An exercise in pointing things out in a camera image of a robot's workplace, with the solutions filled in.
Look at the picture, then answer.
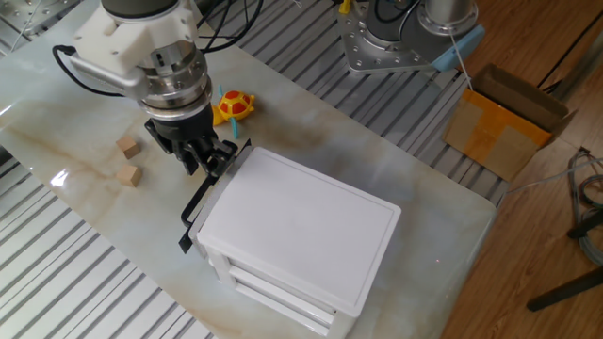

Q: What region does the white drawer cabinet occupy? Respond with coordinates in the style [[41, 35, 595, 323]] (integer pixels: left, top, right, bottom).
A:
[[196, 146, 402, 339]]

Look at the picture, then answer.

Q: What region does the small wooden cube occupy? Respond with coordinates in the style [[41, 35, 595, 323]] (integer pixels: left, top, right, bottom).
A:
[[115, 163, 143, 188], [115, 135, 141, 160]]

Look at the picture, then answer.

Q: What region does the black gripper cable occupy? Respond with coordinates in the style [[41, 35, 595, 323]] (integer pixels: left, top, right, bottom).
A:
[[51, 43, 126, 99]]

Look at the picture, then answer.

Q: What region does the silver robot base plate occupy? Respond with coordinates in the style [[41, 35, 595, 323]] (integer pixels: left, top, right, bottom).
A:
[[337, 8, 437, 75]]

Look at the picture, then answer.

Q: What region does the grey cable coil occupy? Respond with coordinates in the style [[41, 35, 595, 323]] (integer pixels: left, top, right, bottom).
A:
[[567, 147, 603, 267]]

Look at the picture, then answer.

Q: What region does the white drawer with black handle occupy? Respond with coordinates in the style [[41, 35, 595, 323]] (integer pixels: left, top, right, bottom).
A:
[[177, 138, 253, 259]]

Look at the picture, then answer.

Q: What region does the silver perforated breadboard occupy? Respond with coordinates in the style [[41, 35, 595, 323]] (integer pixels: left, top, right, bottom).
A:
[[0, 0, 81, 37]]

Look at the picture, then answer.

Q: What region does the black stand leg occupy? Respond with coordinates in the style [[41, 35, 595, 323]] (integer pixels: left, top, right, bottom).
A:
[[526, 266, 603, 313], [566, 210, 603, 240]]

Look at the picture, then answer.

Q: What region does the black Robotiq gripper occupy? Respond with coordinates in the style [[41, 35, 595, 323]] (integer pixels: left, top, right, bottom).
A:
[[144, 104, 239, 178]]

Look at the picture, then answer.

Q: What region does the cardboard box with orange tape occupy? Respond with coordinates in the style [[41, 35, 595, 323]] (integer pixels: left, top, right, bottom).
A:
[[442, 62, 579, 184]]

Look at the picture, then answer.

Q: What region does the yellow turtle bath toy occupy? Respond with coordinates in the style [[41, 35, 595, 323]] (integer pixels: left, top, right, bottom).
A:
[[210, 84, 256, 140]]

